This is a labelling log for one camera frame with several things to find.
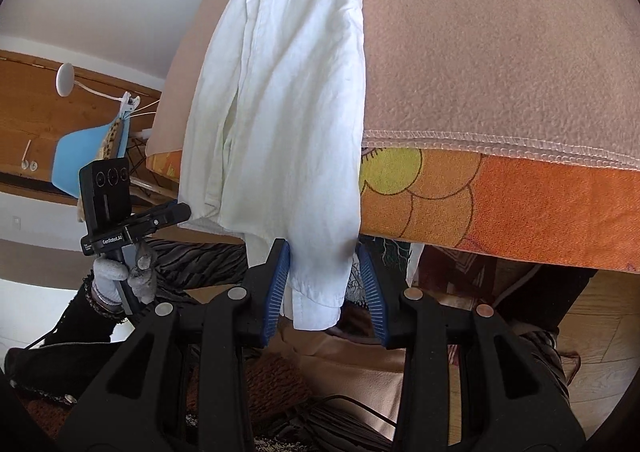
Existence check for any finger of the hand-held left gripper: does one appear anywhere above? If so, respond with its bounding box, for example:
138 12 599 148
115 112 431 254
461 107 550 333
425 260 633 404
150 201 194 232

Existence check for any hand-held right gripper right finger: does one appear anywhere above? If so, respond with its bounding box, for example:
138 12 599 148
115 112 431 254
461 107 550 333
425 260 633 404
356 243 587 452

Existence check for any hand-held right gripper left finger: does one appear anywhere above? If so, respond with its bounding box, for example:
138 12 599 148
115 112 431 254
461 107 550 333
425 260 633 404
59 237 292 452

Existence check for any white shirt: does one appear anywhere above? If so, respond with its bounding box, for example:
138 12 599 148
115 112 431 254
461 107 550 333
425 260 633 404
177 0 374 331

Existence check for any person's left forearm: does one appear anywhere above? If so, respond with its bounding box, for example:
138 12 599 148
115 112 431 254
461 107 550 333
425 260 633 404
4 276 137 385

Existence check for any person's left hand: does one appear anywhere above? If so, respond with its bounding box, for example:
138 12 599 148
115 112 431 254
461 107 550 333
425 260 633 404
92 241 160 307

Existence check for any blue shell chair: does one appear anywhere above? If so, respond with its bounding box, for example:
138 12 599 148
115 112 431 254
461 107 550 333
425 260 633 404
52 121 163 195

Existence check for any beige cloth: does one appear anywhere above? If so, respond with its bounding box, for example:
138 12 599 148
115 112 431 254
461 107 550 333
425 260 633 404
272 315 462 440

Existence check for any brown knit cloth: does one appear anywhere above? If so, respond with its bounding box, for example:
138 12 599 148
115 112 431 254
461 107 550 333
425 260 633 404
186 351 313 425

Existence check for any white clip lamp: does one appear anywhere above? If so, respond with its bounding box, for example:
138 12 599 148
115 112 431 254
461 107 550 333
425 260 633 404
55 62 142 117

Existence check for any orange floral bed sheet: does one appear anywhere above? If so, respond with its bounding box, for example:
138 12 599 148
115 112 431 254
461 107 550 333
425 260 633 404
145 146 640 276

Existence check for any pink fleece blanket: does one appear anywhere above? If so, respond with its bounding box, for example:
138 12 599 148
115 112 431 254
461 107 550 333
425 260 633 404
148 0 640 169

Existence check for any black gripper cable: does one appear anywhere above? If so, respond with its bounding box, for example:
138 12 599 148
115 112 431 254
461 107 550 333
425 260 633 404
295 394 403 452
17 329 68 355

